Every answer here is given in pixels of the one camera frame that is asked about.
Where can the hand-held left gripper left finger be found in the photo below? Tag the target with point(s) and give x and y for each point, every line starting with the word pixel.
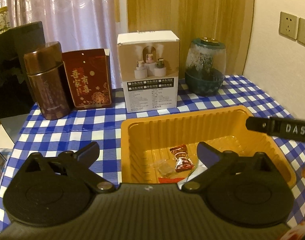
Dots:
pixel 88 152

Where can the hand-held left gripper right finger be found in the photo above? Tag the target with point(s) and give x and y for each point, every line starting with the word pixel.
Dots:
pixel 207 153

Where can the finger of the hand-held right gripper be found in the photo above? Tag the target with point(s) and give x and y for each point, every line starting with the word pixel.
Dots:
pixel 260 125

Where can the silver foil snack pouch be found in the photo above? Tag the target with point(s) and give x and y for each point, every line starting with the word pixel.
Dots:
pixel 193 173

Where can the small red twist-wrapped candy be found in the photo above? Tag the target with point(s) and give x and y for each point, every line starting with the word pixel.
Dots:
pixel 182 160

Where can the red snack packet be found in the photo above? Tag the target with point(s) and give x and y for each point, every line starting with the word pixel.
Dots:
pixel 167 180

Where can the orange plastic tray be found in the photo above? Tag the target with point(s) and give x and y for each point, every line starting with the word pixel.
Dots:
pixel 152 135

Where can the blue checkered tablecloth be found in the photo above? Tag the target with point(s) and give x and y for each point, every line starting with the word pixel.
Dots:
pixel 67 127

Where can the dark red gift box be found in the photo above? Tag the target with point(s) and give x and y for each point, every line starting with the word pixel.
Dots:
pixel 90 80

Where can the glass humidifier with green base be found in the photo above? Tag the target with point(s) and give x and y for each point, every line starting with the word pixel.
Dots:
pixel 205 70

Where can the brown metal thermos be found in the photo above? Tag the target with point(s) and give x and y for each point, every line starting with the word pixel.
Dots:
pixel 47 82

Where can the white product box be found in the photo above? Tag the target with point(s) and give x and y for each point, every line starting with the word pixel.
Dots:
pixel 150 75

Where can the black glossy cabinet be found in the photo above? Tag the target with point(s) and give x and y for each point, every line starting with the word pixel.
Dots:
pixel 12 75

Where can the yellow curtain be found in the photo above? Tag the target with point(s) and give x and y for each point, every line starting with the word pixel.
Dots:
pixel 192 12

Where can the sheer pink curtain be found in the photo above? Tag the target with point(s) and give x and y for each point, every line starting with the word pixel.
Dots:
pixel 67 17

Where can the glass jar with lid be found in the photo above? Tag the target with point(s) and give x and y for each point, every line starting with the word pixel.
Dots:
pixel 0 22

